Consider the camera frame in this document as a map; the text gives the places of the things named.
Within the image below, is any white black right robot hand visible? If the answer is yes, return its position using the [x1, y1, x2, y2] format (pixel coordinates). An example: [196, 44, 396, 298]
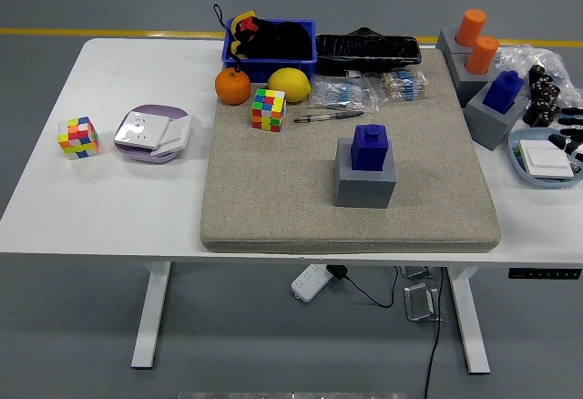
[547, 106, 583, 164]

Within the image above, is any blue seal stamp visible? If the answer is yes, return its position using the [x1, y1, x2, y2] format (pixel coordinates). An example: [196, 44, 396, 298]
[349, 124, 393, 173]
[482, 70, 526, 116]

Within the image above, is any grey square seal holder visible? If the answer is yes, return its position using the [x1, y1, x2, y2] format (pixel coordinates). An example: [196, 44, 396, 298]
[465, 80, 525, 152]
[333, 138, 396, 209]

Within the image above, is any light blue plate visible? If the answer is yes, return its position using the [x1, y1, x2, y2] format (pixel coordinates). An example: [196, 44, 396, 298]
[507, 128, 583, 189]

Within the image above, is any crumpled clear plastic bag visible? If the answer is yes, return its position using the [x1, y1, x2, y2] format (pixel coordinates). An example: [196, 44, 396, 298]
[494, 43, 583, 125]

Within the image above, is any grey cylinder stamp holder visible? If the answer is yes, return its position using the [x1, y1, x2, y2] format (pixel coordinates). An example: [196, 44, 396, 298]
[435, 29, 475, 56]
[448, 50, 502, 109]

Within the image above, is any orange cylinder stamp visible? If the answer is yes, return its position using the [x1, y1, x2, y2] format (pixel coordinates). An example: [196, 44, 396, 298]
[464, 35, 500, 76]
[455, 8, 487, 48]

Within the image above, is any black table control panel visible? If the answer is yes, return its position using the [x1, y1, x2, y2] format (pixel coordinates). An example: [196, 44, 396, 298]
[508, 268, 583, 281]

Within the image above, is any clear bag of brown resistors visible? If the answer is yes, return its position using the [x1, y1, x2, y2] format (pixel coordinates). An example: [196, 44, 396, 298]
[377, 70, 429, 105]

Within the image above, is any white table leg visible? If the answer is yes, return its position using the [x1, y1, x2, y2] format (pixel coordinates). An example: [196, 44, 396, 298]
[130, 261, 173, 370]
[445, 265, 492, 376]

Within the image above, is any black tray wrapped in plastic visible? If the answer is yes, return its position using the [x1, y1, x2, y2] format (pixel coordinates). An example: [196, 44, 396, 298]
[313, 26, 423, 77]

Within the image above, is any clear bag of blue resistors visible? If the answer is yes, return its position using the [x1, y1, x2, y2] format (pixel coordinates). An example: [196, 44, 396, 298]
[312, 75, 382, 114]

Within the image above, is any clear ballpoint pen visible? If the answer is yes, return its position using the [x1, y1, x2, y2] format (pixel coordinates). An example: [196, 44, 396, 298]
[292, 110, 365, 124]

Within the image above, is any yellow lemon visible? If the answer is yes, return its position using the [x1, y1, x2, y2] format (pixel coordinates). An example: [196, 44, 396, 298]
[267, 66, 313, 103]

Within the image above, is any white power strip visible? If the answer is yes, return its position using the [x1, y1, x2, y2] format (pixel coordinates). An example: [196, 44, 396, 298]
[291, 263, 332, 303]

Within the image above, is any grey-brown fabric mat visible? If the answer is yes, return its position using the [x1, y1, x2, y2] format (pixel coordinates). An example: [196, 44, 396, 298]
[199, 47, 502, 254]

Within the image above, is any large colourful puzzle cube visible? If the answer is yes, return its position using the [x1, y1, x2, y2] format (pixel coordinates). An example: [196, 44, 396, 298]
[251, 87, 287, 133]

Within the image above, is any blue plastic bin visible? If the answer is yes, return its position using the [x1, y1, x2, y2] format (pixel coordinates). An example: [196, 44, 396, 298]
[220, 17, 319, 84]

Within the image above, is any orange fruit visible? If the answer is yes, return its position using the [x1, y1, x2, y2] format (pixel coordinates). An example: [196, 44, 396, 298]
[214, 66, 252, 107]

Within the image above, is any purple plate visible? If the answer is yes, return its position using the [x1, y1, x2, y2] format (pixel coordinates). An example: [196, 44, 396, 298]
[113, 104, 192, 165]

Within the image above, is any small colourful puzzle cube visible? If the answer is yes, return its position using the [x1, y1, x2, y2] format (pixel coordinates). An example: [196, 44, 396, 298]
[57, 116, 100, 161]

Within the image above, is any white wall switch panel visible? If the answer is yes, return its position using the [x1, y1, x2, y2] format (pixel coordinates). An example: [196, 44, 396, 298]
[149, 115, 193, 159]
[518, 139, 576, 179]

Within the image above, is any small metal bracket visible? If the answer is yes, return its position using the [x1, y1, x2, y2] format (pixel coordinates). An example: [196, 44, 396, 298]
[400, 265, 434, 280]

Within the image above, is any large metal bracket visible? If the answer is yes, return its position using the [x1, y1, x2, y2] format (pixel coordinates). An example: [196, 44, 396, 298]
[404, 282, 444, 323]

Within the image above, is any black floor cable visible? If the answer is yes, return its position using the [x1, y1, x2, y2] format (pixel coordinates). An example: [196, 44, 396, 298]
[423, 266, 445, 399]

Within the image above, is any black plug with cable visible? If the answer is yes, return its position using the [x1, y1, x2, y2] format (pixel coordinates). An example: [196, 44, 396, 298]
[327, 264, 400, 308]

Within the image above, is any white wall socket panel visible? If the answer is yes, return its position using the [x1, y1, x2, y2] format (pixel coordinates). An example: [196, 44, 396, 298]
[114, 110, 170, 150]

